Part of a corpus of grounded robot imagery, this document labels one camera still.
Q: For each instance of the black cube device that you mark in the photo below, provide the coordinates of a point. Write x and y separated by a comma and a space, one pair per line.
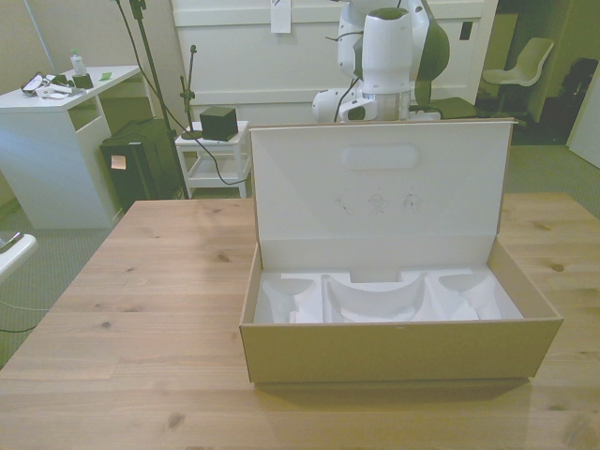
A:
216, 122

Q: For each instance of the white moulded box insert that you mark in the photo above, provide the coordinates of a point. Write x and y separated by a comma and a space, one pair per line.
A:
375, 300

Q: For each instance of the white desk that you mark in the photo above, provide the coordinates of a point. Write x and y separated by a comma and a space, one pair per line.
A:
51, 140

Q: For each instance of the black computer tower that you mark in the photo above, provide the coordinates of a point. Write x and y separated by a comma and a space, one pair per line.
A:
136, 164

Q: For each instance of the white rounded furniture edge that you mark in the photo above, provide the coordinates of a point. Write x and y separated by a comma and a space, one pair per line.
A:
14, 253

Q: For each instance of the white swivel chair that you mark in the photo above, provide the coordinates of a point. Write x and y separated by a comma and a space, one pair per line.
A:
518, 70

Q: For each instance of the small white side table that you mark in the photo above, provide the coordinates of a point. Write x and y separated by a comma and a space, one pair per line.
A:
213, 157

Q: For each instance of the black tripod stand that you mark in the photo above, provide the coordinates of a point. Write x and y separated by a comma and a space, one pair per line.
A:
150, 61

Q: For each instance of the small black box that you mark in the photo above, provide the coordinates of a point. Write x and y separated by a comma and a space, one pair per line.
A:
83, 80

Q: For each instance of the clear plastic bottle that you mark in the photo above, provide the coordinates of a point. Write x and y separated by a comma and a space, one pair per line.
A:
77, 63

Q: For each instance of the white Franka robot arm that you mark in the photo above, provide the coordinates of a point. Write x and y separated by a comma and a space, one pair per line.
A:
386, 65

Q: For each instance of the white paper sheet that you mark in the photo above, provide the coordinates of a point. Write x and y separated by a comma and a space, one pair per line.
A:
280, 16

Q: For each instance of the brown cardboard box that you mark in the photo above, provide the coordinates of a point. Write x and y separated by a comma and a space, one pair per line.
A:
398, 344

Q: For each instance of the black microphone stand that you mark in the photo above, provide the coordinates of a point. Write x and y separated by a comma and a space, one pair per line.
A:
190, 100

